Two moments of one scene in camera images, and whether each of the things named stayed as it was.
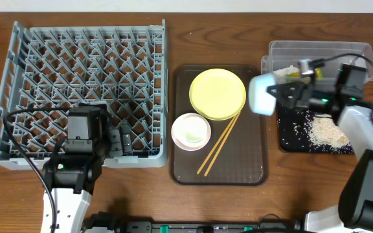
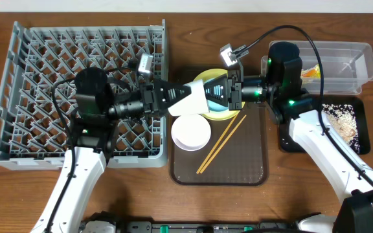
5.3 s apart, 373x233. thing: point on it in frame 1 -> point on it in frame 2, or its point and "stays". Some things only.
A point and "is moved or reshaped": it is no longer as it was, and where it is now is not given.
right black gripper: [298, 96] -> [235, 92]
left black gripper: [122, 142] -> [147, 101]
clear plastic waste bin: [287, 61] stays
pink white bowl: [191, 131] stays
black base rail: [103, 222] stays
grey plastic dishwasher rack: [50, 70] stays
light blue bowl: [261, 101] is moved or reshaped
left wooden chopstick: [217, 146] stays
